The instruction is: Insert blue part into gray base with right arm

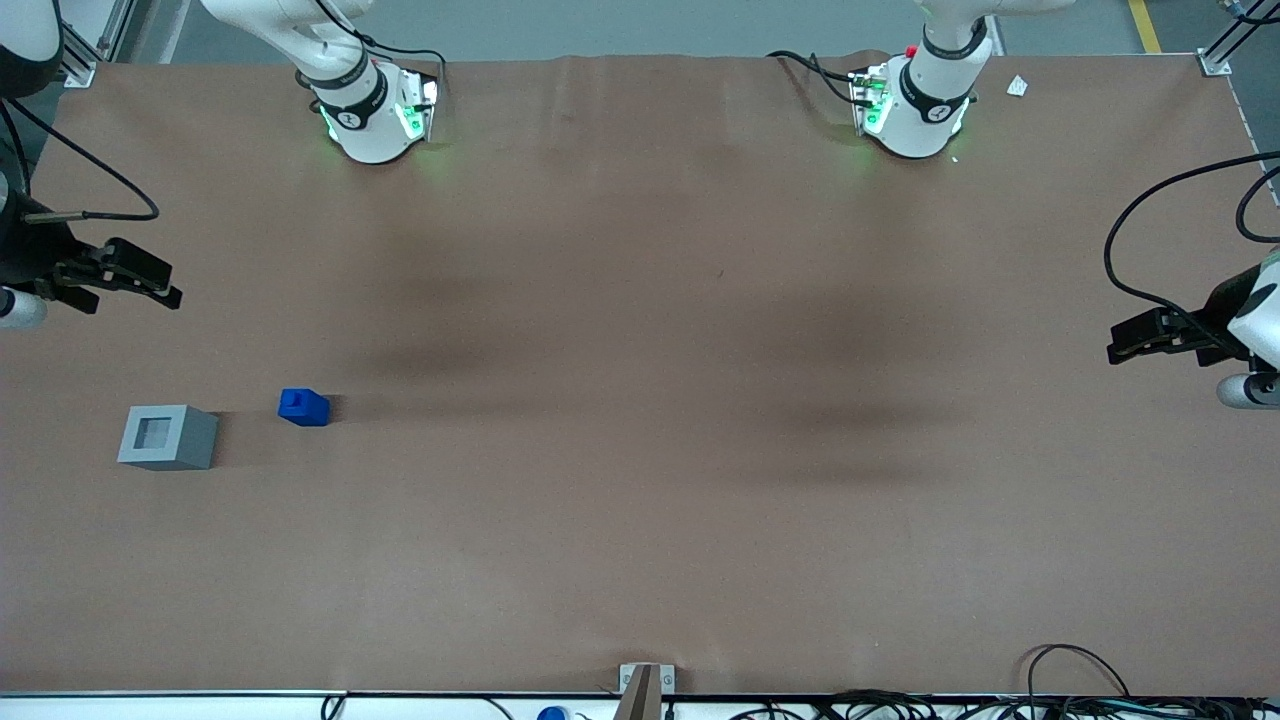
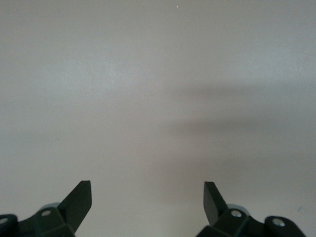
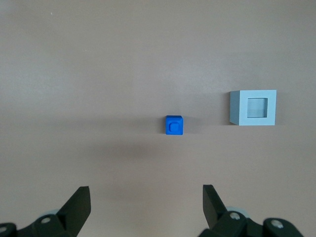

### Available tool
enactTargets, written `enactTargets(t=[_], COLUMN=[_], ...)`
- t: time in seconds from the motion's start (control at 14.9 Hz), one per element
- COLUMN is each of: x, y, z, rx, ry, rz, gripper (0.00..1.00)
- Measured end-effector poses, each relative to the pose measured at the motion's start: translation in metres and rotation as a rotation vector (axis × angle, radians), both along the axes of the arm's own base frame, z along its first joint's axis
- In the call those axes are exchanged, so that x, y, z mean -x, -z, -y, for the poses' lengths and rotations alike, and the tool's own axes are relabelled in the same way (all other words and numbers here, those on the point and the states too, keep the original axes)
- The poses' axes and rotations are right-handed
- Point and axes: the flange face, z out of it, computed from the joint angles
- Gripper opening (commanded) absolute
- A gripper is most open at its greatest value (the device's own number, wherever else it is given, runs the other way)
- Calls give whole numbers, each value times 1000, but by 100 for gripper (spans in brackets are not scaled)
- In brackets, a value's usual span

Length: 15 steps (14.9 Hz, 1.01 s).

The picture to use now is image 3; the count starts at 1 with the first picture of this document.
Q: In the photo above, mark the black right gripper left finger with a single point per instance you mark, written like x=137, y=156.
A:
x=71, y=212

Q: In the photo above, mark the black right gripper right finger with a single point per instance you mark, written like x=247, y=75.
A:
x=217, y=212

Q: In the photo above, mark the blue plastic block part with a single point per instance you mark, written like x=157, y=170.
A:
x=174, y=125

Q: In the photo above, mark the gray square hollow base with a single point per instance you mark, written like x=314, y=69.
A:
x=256, y=107

